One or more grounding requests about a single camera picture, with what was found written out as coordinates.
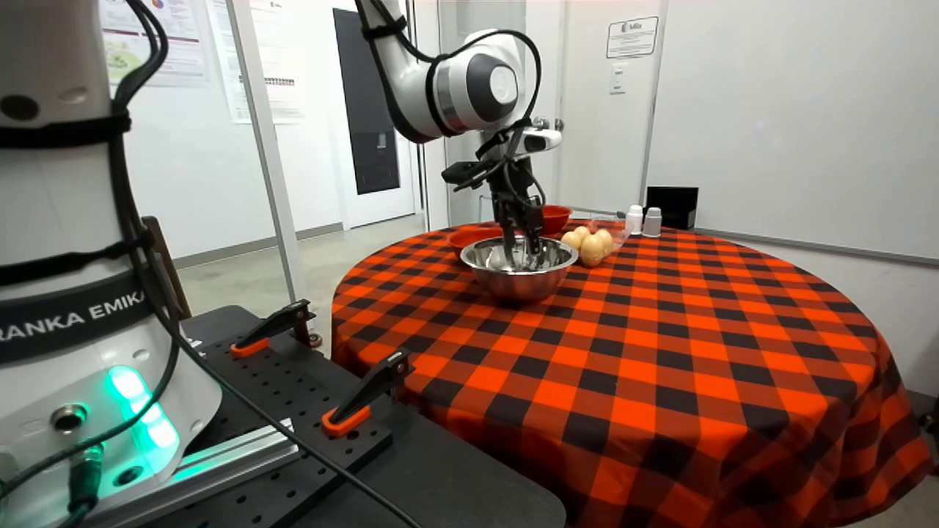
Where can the orange black clamp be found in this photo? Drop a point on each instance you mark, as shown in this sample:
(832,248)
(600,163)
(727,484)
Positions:
(357,408)
(288,317)

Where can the white door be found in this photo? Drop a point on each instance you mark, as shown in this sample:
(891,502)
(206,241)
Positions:
(602,104)

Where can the black wall holder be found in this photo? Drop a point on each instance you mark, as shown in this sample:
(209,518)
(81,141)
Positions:
(677,203)

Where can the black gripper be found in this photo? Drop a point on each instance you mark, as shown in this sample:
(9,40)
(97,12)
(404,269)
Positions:
(517,205)

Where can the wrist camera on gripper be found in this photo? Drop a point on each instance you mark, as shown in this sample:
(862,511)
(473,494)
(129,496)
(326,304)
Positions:
(499,150)

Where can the dark window panel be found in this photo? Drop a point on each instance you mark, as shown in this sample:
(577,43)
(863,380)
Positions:
(370,129)

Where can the red black checkered tablecloth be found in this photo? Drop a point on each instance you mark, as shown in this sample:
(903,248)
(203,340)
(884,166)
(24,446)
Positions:
(681,383)

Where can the orange black clamp far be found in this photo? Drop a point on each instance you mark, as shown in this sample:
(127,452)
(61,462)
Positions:
(288,317)

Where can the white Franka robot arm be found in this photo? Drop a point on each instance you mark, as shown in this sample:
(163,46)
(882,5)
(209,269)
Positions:
(102,392)

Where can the red plastic bowl far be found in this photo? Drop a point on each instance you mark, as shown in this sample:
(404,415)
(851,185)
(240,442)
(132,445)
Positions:
(556,219)

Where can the silver metal bowl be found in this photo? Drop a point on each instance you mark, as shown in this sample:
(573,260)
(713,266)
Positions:
(536,282)

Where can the red plastic bowl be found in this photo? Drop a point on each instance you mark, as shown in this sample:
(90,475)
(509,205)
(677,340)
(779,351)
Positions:
(473,232)
(556,219)

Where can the paper sign on door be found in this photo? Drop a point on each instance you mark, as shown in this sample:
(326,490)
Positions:
(631,40)

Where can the aluminium frame post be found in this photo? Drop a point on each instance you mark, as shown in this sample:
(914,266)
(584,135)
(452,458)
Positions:
(264,144)

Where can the cream egg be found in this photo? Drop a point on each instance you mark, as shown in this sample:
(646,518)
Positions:
(590,249)
(578,232)
(605,239)

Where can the black perforated mounting board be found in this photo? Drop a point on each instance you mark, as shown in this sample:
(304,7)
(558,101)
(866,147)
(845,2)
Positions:
(417,472)

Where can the clear pepper shaker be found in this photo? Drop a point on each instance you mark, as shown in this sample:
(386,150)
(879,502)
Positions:
(653,222)

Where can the white salt shaker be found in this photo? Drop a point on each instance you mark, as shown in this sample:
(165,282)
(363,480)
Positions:
(636,222)

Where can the red plastic bowl near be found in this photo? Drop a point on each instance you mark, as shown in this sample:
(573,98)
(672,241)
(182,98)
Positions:
(473,232)

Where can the orange black clamp near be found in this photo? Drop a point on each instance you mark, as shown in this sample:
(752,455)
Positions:
(357,408)

